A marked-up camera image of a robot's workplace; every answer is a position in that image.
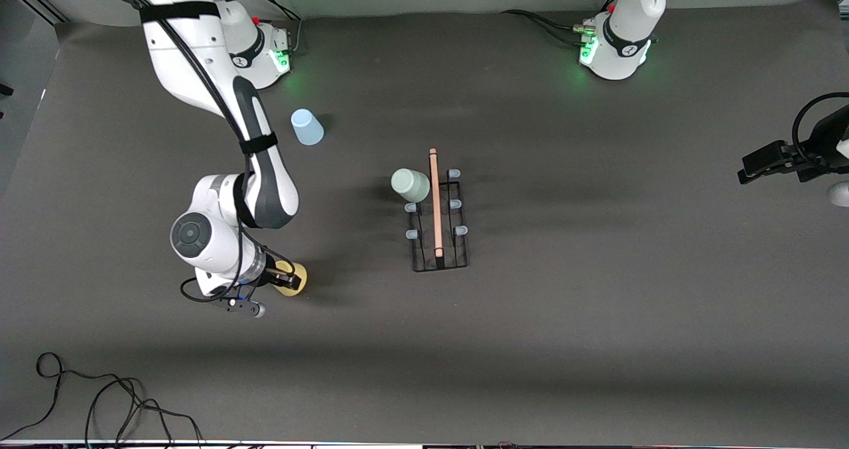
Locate black left arm base cables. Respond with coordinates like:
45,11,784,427
501,9,598,49

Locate light blue plastic cup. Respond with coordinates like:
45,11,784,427
291,109,325,147

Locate black right arm base cables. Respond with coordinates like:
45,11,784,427
247,0,303,58

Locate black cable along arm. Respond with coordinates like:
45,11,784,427
86,0,296,304
792,92,849,172

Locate yellow plastic cup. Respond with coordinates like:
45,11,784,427
273,262,308,298

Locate pale green plastic cup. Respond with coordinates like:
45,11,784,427
391,168,431,204

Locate dark grey table mat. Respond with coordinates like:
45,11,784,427
0,0,849,444

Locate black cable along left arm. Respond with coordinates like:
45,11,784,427
792,92,849,172

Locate black arm base cables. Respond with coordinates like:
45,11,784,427
247,0,303,58
501,9,598,49

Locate thin black loose cable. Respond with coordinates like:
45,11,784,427
0,352,204,447

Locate black cable along right arm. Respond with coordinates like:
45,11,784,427
86,0,296,304

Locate black wire cup holder rack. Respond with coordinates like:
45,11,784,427
401,148,472,273

